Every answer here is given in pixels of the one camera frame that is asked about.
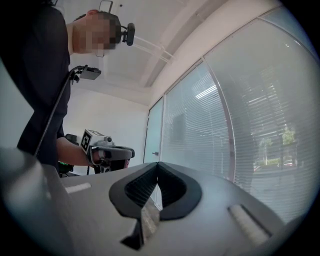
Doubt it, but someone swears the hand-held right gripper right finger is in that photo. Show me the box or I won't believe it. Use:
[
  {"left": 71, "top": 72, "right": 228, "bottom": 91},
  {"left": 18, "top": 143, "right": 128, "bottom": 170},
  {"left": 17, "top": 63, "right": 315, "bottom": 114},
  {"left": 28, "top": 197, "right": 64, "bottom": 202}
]
[{"left": 149, "top": 161, "right": 286, "bottom": 256}]

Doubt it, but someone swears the person's black shirt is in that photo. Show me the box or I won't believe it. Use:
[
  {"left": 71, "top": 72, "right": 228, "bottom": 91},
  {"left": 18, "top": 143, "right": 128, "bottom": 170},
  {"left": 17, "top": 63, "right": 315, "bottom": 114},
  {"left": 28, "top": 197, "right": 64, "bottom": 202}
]
[{"left": 0, "top": 0, "right": 72, "bottom": 173}]

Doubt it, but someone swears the black head camera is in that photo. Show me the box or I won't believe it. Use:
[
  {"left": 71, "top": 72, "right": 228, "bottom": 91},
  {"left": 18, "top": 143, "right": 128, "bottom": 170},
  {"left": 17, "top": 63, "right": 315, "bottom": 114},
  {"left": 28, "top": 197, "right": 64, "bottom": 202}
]
[{"left": 119, "top": 22, "right": 136, "bottom": 47}]

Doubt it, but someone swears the frosted glass door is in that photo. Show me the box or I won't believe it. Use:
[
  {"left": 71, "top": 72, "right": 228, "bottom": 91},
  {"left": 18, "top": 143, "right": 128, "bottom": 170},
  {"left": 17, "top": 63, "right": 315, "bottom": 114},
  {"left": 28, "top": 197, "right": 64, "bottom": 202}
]
[{"left": 143, "top": 97, "right": 165, "bottom": 165}]

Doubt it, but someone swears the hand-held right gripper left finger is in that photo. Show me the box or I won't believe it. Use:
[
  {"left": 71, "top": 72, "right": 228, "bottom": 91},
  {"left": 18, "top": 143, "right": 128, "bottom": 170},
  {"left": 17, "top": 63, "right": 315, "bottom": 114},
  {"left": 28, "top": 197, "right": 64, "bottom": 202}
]
[{"left": 59, "top": 161, "right": 159, "bottom": 256}]

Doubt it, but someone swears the person's left forearm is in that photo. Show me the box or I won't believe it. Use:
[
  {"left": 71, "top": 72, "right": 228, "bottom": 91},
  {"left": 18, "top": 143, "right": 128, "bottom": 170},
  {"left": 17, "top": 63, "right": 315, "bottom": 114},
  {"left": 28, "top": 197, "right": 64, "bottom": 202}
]
[{"left": 56, "top": 136, "right": 92, "bottom": 167}]

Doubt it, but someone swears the grey window frame post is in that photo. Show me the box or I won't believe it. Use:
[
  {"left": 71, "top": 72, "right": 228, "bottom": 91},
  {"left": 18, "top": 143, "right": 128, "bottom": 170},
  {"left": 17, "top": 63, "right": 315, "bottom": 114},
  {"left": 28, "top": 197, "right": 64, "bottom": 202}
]
[{"left": 201, "top": 56, "right": 237, "bottom": 185}]

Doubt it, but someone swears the white ceiling pipe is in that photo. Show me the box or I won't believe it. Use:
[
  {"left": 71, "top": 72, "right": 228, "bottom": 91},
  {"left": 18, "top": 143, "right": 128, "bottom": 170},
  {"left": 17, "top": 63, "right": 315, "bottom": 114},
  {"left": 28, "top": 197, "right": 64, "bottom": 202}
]
[{"left": 134, "top": 37, "right": 173, "bottom": 63}]

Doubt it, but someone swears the person's left hand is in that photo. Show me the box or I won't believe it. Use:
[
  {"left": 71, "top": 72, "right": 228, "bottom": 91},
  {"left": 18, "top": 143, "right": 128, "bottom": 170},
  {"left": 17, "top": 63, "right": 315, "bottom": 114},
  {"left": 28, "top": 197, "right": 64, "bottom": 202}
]
[{"left": 89, "top": 149, "right": 111, "bottom": 167}]

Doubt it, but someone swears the sliding glass door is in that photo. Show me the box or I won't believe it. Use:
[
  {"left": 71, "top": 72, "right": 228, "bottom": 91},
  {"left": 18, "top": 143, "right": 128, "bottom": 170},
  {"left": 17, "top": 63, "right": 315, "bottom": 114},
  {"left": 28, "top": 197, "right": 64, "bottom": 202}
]
[{"left": 159, "top": 61, "right": 236, "bottom": 183}]

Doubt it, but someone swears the person's head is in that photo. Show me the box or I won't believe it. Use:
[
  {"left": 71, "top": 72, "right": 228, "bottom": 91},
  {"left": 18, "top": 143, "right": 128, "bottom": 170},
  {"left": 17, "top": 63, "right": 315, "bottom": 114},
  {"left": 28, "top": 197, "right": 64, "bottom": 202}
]
[{"left": 66, "top": 9, "right": 121, "bottom": 57}]

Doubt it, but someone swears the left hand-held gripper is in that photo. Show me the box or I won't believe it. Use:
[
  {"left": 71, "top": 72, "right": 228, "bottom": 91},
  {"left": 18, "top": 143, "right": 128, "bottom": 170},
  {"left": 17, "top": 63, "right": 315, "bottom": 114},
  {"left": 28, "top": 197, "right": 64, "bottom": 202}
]
[{"left": 80, "top": 128, "right": 136, "bottom": 163}]

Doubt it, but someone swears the black chest box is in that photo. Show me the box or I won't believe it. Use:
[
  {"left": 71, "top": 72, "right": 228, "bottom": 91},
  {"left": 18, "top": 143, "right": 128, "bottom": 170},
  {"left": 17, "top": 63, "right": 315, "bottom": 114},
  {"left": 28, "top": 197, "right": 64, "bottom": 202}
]
[{"left": 74, "top": 64, "right": 102, "bottom": 81}]

